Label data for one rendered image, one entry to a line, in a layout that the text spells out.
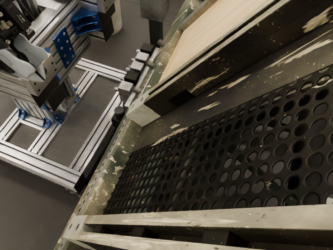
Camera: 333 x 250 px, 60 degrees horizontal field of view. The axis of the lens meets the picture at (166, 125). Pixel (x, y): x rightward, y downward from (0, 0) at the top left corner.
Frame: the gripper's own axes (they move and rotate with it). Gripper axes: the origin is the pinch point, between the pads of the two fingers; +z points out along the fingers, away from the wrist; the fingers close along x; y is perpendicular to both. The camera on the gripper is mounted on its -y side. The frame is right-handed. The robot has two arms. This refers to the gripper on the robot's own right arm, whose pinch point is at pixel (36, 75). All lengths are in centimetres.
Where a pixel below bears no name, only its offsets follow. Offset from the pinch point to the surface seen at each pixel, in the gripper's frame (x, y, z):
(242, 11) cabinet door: 45, 23, 22
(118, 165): 3.7, -11.9, 41.8
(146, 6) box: 86, -40, 34
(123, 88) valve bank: 40, -34, 44
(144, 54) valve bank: 62, -34, 44
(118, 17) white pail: 148, -125, 68
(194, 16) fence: 70, -7, 34
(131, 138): 14.2, -12.5, 41.4
